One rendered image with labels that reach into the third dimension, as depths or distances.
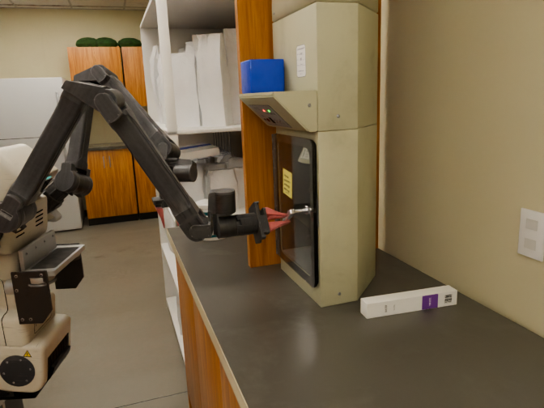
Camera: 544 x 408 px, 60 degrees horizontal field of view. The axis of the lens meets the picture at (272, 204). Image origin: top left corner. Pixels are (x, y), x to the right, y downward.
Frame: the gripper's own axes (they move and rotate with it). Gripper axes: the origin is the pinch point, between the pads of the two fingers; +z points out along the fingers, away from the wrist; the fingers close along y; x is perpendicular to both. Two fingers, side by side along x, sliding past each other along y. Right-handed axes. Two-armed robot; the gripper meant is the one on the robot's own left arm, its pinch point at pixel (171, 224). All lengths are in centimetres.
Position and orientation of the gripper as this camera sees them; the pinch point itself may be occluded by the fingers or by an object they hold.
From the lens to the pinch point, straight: 158.8
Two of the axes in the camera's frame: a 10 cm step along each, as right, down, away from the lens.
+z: 0.4, 9.7, 2.2
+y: 9.4, -1.1, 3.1
